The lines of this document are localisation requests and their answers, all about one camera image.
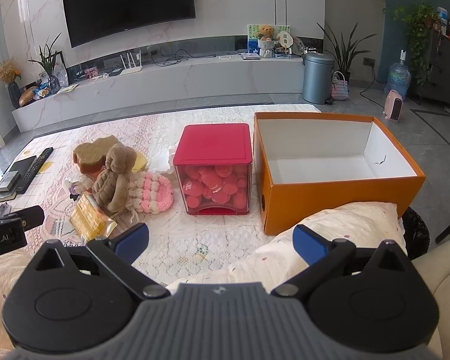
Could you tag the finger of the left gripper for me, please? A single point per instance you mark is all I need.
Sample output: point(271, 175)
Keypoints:
point(31, 217)

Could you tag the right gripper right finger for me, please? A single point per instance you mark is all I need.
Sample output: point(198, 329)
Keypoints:
point(325, 259)

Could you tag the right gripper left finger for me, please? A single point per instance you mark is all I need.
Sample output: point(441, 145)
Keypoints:
point(116, 256)

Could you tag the gold foil packet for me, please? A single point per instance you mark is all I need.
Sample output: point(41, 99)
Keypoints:
point(89, 220)

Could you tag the small purple toy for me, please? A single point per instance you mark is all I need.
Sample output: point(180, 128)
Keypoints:
point(75, 189)

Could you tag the brown plush bunny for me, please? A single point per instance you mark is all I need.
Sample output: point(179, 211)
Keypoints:
point(110, 189)

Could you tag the pink white crochet bag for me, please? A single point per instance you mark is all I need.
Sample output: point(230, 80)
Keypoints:
point(149, 193)

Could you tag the brown bread plush toy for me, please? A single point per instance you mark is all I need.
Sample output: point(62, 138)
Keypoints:
point(90, 156)

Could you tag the yellow soft cloth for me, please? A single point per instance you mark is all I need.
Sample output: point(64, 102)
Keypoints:
point(141, 163)

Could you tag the black tablet device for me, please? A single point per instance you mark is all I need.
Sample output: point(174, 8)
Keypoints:
point(14, 175)

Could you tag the black remote control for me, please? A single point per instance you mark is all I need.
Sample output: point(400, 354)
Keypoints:
point(33, 170)

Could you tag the orange cardboard box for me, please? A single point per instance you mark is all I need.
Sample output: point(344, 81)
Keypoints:
point(307, 162)

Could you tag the pink patterned table cloth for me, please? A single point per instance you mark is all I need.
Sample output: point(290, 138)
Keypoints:
point(180, 245)

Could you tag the red lidded clear container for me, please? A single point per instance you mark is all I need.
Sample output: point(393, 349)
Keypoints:
point(213, 164)

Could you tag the white marble tv console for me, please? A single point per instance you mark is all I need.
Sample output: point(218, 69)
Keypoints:
point(194, 78)

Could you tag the yellow dried flower vase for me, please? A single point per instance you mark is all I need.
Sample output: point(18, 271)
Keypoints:
point(9, 73)

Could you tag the green plant in vase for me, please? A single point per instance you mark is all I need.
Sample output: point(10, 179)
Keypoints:
point(47, 60)

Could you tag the pink space heater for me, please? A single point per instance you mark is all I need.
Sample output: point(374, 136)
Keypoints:
point(393, 105)

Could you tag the pink woven handbag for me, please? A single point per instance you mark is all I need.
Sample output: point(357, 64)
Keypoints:
point(339, 87)

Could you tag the white wifi router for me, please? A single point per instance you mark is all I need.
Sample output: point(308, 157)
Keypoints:
point(129, 64)

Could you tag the grey metal trash bin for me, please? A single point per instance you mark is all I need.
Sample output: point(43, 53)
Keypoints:
point(317, 81)

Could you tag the blue water jug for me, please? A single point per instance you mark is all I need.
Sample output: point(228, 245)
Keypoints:
point(399, 76)

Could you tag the potted long leaf plant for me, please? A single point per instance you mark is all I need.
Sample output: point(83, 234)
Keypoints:
point(344, 49)

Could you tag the dark cabinet with items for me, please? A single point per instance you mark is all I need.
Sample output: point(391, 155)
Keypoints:
point(435, 80)

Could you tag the round paper fan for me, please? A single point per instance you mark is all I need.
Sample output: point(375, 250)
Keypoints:
point(285, 42)

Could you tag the teddy bear on stand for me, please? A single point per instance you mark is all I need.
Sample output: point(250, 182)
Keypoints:
point(266, 41)

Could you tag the large black television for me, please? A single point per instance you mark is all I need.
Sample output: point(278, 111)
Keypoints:
point(89, 20)

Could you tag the climbing green vine plant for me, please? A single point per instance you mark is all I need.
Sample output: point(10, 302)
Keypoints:
point(419, 19)

